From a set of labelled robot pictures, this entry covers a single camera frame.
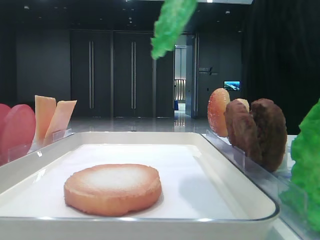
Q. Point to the dark double door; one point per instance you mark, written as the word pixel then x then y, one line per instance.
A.
pixel 111 73

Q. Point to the green lettuce leaf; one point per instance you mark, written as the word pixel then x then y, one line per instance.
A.
pixel 174 16
pixel 305 173

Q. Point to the left orange cheese slice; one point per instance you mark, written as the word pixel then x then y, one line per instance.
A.
pixel 44 110

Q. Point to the left brown meat patty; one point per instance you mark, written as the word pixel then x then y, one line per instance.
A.
pixel 242 130

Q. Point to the white rectangular metal tray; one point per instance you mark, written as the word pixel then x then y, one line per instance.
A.
pixel 204 195

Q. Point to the orange cheese slice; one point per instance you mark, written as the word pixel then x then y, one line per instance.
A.
pixel 61 117
pixel 44 110

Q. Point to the bread slice on tray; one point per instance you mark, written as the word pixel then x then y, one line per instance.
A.
pixel 113 190

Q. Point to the right dark meat patty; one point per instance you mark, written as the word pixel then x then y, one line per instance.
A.
pixel 271 132

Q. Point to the small blue wall screen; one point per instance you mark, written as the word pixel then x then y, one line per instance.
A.
pixel 232 85

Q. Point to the long clear strip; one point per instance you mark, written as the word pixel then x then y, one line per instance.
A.
pixel 290 225
pixel 37 142

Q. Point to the right orange cheese slice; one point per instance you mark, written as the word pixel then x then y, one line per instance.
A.
pixel 61 117

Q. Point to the right tomato slice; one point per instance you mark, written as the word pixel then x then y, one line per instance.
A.
pixel 17 131

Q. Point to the long clear strip left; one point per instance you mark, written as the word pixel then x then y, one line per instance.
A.
pixel 37 142

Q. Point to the left burger bun top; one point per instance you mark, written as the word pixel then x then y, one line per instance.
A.
pixel 215 111

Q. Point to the long clear strip right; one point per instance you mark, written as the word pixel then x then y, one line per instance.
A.
pixel 290 225

